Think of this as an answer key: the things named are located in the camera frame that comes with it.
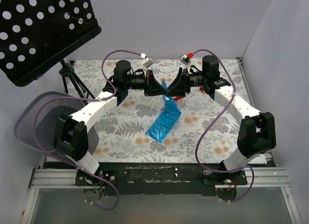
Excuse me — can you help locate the blue plastic trash bag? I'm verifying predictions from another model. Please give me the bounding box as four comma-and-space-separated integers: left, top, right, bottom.
145, 78, 182, 143

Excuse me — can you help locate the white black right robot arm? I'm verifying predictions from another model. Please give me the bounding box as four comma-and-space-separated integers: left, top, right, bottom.
168, 53, 276, 184

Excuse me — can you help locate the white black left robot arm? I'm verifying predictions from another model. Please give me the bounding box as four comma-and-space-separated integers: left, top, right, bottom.
54, 57, 167, 185

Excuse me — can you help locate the grey mesh trash bin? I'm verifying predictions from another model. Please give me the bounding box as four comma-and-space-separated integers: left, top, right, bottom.
14, 91, 85, 161

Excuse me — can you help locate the red white toy brick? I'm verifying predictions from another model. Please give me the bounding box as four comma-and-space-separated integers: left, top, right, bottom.
173, 96, 183, 101

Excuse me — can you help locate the colourful toy brick car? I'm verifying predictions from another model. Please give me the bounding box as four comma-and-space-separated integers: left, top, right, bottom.
199, 86, 207, 94

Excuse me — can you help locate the floral table mat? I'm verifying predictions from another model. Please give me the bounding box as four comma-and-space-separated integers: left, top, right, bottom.
74, 59, 251, 163

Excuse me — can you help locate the black perforated music stand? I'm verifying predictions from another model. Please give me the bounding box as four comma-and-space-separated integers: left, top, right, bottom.
0, 0, 101, 98

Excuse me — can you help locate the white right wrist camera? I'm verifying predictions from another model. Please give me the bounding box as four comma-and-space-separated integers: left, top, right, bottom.
179, 53, 193, 71

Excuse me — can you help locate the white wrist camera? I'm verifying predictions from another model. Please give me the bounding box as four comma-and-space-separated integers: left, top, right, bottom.
179, 53, 193, 71
140, 53, 154, 74

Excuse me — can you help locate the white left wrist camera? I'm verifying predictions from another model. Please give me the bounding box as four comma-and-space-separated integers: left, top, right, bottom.
140, 53, 154, 74

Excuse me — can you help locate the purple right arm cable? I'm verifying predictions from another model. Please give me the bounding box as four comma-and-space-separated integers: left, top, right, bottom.
195, 49, 255, 203

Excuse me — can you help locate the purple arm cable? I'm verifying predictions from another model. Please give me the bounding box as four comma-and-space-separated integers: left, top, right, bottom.
33, 49, 147, 211
195, 49, 255, 203

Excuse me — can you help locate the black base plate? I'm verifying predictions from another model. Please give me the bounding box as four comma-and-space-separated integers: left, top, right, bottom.
43, 162, 257, 197

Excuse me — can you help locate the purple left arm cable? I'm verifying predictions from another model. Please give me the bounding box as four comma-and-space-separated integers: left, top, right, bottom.
33, 49, 147, 211

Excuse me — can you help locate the aluminium frame rail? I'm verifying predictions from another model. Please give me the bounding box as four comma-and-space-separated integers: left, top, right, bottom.
20, 169, 95, 224

